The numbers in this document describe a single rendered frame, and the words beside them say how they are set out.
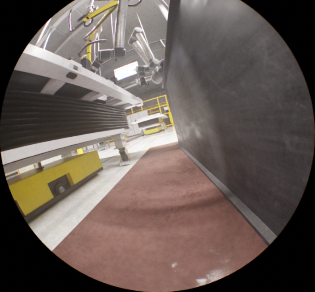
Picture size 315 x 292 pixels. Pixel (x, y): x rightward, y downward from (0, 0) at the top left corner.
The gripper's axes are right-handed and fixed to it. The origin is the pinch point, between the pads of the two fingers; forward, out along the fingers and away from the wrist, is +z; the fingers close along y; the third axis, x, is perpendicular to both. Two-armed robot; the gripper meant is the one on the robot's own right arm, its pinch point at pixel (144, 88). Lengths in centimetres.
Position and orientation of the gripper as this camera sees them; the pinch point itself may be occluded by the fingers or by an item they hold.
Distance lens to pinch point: 156.5
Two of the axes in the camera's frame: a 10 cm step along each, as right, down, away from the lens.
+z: 2.5, 9.7, 0.7
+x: 0.1, -0.8, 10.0
